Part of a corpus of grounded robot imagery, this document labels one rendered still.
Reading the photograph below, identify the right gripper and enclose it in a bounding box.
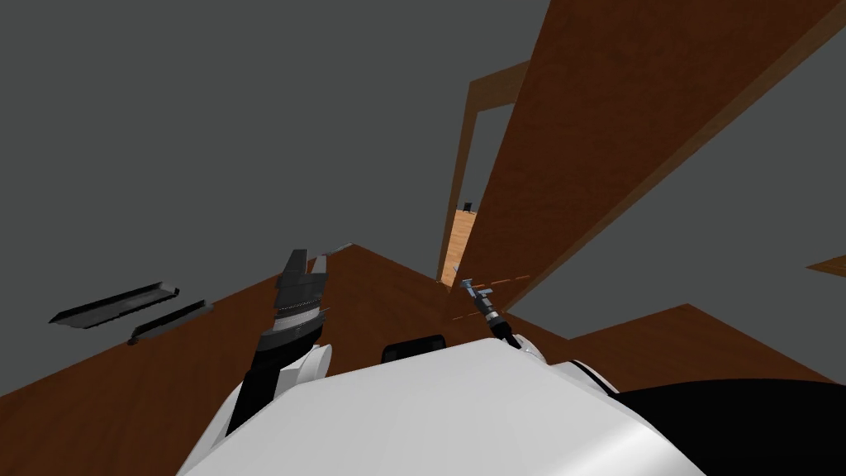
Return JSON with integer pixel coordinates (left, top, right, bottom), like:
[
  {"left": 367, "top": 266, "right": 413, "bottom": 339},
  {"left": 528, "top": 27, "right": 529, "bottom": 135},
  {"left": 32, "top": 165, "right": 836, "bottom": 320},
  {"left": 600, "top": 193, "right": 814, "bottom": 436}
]
[{"left": 459, "top": 277, "right": 497, "bottom": 308}]

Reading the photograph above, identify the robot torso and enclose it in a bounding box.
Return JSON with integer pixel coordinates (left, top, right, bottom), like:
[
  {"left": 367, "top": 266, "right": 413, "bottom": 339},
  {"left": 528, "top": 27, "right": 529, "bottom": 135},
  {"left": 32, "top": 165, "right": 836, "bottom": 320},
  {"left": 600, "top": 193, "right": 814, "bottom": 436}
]
[{"left": 174, "top": 333, "right": 710, "bottom": 476}]

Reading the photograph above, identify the brown wooden door leaf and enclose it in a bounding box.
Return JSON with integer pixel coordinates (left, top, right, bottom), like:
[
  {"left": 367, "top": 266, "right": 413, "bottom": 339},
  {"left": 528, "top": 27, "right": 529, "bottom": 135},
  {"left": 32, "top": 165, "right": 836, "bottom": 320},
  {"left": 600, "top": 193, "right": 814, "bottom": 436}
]
[{"left": 441, "top": 0, "right": 846, "bottom": 325}]

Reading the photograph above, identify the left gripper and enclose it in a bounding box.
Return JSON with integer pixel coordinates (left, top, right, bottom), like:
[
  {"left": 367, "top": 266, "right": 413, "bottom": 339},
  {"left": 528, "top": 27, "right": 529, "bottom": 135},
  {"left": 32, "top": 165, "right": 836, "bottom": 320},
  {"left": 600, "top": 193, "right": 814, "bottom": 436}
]
[{"left": 273, "top": 248, "right": 330, "bottom": 315}]

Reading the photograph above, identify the dark grey wall shelf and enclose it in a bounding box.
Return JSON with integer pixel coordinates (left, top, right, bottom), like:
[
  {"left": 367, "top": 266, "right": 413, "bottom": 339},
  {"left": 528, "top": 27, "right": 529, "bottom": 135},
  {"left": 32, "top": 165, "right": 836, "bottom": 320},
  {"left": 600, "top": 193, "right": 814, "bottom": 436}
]
[
  {"left": 127, "top": 300, "right": 216, "bottom": 346},
  {"left": 49, "top": 282, "right": 181, "bottom": 331}
]

